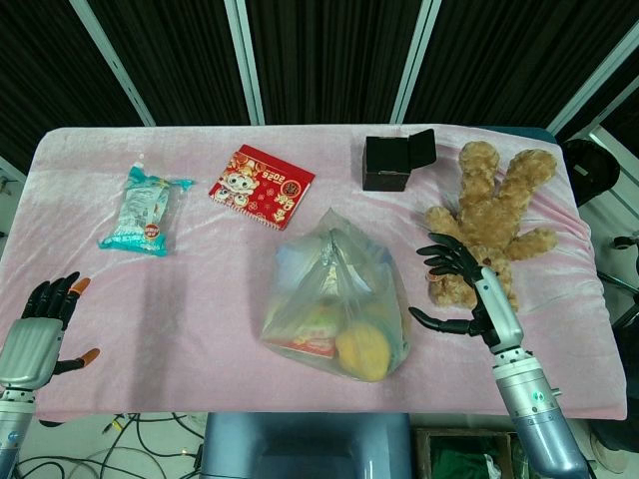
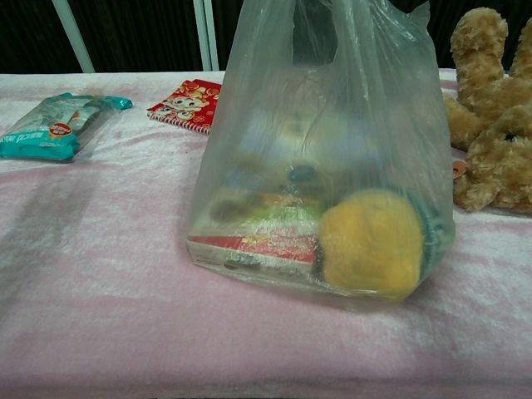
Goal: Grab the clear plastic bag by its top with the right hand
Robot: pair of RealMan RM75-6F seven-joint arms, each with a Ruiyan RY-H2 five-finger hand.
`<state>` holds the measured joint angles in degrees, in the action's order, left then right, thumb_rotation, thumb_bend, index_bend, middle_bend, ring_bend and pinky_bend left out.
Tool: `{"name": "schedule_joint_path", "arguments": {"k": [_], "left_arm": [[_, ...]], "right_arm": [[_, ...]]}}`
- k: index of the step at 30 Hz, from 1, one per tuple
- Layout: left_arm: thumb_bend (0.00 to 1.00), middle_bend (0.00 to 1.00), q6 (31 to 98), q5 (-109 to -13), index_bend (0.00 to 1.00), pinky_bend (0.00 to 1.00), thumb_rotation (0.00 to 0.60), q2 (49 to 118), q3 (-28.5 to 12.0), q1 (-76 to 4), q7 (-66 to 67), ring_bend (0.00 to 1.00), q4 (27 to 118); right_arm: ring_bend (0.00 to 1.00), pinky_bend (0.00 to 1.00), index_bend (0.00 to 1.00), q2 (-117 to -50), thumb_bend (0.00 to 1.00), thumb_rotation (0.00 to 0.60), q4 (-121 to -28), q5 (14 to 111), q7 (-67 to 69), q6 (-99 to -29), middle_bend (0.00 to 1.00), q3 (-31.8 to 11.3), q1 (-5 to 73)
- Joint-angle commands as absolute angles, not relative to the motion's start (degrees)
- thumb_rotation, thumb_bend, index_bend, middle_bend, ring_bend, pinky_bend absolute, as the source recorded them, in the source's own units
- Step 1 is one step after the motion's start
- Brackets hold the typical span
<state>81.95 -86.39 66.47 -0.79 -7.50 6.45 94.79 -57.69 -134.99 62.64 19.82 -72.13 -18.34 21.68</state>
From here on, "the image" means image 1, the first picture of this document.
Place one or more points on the wooden crate with green cloth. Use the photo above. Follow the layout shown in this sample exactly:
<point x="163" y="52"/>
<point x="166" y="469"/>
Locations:
<point x="464" y="454"/>

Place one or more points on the brown teddy bear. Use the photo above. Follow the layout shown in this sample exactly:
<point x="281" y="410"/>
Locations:
<point x="499" y="219"/>

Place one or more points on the teal snack package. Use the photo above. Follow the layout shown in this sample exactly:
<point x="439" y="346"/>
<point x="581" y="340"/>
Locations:
<point x="142" y="212"/>

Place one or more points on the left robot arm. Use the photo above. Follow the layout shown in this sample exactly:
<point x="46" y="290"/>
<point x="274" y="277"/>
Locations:
<point x="12" y="429"/>

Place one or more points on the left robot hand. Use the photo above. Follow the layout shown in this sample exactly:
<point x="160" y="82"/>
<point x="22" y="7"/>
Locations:
<point x="31" y="344"/>

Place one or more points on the black open gift box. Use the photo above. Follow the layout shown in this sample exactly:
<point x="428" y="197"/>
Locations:
<point x="394" y="159"/>

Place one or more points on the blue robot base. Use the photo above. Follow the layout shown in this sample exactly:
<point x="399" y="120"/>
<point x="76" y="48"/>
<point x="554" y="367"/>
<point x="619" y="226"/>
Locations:
<point x="304" y="446"/>

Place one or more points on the red spiral calendar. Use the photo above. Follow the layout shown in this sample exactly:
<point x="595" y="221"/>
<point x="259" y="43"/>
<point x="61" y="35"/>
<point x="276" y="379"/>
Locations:
<point x="259" y="187"/>

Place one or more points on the red snack packet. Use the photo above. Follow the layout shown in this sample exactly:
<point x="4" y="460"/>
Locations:
<point x="312" y="336"/>

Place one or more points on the clear plastic bag with food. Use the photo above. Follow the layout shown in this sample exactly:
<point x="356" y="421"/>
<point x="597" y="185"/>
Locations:
<point x="335" y="304"/>

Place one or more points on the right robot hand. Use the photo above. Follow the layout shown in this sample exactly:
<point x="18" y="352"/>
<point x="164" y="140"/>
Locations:
<point x="491" y="304"/>

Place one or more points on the pink table cloth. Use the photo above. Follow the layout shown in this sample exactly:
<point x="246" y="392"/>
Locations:
<point x="199" y="299"/>

